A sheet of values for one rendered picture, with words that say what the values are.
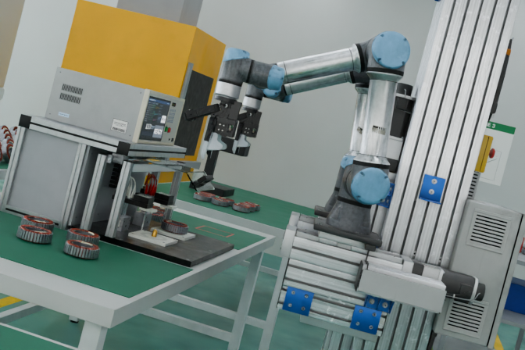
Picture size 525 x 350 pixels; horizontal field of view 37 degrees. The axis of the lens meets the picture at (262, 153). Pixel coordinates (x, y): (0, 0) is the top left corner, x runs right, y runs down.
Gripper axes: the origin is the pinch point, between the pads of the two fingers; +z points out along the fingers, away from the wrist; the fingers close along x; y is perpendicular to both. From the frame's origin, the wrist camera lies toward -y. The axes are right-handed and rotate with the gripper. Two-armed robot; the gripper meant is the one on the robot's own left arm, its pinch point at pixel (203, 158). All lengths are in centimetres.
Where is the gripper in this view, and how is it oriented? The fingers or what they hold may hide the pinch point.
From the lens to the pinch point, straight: 247.6
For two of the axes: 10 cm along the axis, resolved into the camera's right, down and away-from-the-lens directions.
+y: 9.7, 2.5, -0.6
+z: -2.5, 9.7, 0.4
